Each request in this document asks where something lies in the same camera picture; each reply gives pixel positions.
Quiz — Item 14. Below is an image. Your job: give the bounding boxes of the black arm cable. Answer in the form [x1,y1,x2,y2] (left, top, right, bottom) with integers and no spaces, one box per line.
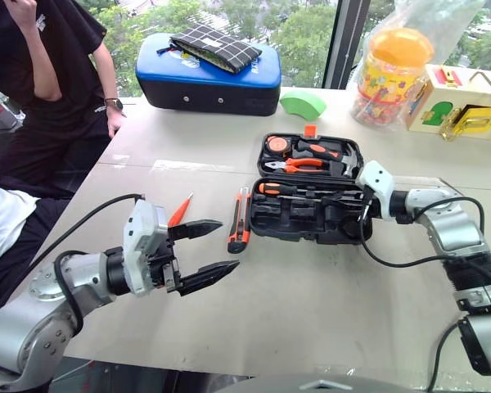
[22,193,146,335]
[358,186,491,290]

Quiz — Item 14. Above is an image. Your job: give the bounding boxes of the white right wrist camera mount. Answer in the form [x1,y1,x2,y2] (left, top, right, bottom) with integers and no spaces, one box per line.
[354,160,395,223]

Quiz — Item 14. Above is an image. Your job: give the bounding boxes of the green foam arch block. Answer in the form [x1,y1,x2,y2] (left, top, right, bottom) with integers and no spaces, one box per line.
[278,89,328,121]

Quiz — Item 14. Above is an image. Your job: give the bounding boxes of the orange tape measure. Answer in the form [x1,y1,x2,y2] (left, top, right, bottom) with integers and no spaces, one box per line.
[266,135,290,159]

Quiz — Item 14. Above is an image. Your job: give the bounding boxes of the black white-checked zip pouch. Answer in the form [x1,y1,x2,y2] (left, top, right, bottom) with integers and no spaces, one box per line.
[156,22,264,75]

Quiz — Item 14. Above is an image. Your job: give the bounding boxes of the person in white shirt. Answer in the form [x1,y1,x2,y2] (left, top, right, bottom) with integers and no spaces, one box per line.
[0,184,71,321]

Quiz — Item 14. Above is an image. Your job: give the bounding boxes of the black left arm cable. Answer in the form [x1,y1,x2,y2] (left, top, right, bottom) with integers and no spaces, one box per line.
[22,193,146,335]

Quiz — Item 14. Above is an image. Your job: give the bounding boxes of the hammer with orange-black handle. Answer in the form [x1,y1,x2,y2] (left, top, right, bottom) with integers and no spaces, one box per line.
[291,138,361,178]

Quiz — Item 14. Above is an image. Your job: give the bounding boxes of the pliers with orange handles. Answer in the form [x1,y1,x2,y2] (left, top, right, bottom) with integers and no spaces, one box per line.
[264,156,327,175]

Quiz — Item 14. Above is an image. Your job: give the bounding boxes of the clear toy jar orange lid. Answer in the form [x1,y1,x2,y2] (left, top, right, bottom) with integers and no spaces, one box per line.
[349,27,435,133]

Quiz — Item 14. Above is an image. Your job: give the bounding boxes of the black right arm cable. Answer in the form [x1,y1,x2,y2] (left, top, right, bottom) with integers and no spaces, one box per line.
[358,186,491,290]

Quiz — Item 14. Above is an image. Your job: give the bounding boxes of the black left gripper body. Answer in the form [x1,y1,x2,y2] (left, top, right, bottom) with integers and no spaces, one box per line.
[146,224,187,294]

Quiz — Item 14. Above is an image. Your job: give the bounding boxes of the person in black clothes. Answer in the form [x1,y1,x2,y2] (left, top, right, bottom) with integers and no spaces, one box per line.
[0,0,128,198]

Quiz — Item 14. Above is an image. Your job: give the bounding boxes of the black plastic tool case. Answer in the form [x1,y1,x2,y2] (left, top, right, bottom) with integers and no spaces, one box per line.
[248,124,375,246]

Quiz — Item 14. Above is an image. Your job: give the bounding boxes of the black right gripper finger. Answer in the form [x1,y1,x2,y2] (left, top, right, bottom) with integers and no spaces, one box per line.
[331,199,372,215]
[320,190,369,202]

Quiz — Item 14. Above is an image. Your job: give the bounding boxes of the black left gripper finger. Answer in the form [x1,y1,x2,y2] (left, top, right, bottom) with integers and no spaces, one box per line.
[167,219,224,243]
[174,260,241,297]

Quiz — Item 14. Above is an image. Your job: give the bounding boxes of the screwdriver with orange-black handle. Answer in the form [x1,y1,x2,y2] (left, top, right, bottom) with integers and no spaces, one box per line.
[258,182,325,202]

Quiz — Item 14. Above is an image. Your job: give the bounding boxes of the black right shoulder cable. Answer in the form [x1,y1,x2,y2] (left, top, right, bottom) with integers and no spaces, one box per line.
[426,318,470,393]

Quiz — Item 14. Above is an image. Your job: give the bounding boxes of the clear plastic bag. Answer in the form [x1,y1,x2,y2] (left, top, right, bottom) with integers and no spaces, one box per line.
[392,0,489,66]

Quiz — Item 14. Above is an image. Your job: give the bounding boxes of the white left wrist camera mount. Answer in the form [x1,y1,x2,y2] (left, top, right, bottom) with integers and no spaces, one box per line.
[121,199,178,297]

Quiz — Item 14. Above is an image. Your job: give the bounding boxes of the orange test pen screwdriver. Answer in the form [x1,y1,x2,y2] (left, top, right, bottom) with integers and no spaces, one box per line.
[167,192,195,228]

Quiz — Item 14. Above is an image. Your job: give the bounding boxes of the wooden lock box toy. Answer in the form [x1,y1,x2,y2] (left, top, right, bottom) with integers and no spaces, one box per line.
[404,62,491,142]

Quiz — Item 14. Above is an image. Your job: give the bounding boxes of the black window frame post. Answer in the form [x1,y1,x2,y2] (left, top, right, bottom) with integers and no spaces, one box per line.
[322,0,372,90]

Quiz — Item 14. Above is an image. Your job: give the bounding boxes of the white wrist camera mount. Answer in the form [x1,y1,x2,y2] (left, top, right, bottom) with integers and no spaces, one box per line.
[121,199,178,297]
[354,160,395,223]

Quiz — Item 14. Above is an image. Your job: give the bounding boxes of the blue and black hard case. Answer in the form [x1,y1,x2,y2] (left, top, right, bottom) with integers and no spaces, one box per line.
[134,32,282,117]

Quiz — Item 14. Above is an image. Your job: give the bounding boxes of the orange-black utility knife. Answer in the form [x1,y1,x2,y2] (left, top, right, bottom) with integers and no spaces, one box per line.
[227,186,252,255]

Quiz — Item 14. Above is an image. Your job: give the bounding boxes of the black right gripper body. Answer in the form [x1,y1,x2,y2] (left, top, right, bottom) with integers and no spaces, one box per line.
[360,186,385,222]

